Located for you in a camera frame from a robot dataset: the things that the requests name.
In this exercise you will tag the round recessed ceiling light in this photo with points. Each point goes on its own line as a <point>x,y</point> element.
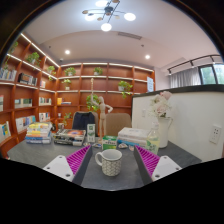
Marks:
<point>67,52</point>
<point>147,57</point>

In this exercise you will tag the white vase with flowers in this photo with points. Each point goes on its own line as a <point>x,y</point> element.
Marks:
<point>165,131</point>

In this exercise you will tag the black track light rail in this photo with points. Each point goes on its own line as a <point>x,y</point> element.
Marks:
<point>193,61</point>

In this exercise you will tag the white patterned mug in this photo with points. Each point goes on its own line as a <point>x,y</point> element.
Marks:
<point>111,163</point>

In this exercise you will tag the tan chair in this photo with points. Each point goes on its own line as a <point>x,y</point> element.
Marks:
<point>118,123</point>

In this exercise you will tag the grey window curtain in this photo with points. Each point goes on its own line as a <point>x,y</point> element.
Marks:
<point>185,77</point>

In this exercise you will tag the white wall outlet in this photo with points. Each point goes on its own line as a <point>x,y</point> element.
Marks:
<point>215,134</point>
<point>143,112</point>

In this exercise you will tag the wooden artist mannequin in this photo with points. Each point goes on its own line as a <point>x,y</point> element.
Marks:
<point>102,116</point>

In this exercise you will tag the multi-bulb ceiling lamp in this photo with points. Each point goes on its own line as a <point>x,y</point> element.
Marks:
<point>108,10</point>

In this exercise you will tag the clear drink bottle green label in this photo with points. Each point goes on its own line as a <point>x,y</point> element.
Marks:
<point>153,141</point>

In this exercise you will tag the window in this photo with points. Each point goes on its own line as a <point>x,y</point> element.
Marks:
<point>211,74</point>

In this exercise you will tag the dark office chair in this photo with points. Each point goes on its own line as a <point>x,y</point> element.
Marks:
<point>83,121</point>

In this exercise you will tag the tall green white carton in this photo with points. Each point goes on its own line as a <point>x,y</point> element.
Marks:
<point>91,133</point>

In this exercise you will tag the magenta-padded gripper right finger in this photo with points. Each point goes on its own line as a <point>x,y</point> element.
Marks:
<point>164,166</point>

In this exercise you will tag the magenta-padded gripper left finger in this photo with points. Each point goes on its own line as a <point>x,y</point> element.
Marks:
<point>59,166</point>

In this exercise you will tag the wooden shelf unit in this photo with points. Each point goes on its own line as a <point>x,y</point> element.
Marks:
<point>30,90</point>

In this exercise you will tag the ceiling air vent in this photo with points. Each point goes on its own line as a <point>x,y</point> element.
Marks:
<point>129,35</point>

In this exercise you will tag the stack of colourful books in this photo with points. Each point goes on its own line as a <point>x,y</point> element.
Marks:
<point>39,133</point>

